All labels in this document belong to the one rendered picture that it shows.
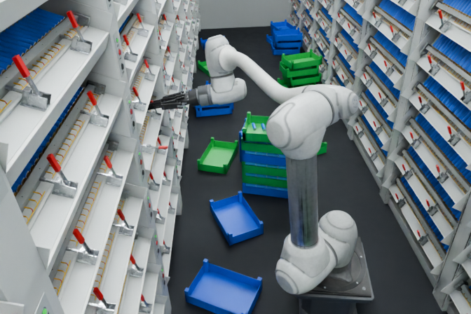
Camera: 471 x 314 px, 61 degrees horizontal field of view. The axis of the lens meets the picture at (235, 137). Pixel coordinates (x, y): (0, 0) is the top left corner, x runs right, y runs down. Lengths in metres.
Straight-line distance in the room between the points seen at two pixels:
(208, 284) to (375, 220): 1.00
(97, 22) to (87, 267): 0.60
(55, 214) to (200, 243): 1.48
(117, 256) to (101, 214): 0.19
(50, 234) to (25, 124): 0.20
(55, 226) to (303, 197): 0.81
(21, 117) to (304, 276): 1.11
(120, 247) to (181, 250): 0.99
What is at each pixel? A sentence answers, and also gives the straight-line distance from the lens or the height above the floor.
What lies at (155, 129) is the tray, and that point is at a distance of 1.75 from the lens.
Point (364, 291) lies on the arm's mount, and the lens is 1.79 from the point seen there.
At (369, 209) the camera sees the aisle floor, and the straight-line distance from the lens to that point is 2.47.
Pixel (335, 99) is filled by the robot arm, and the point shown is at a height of 1.04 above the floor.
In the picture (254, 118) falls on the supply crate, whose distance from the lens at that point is 2.38.
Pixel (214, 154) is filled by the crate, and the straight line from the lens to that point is 2.83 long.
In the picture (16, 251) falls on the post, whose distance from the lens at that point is 0.64.
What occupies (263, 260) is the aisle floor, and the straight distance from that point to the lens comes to 2.12.
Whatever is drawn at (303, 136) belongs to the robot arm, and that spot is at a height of 0.99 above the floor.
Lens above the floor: 1.61
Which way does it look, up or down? 32 degrees down
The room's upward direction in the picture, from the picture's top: 2 degrees counter-clockwise
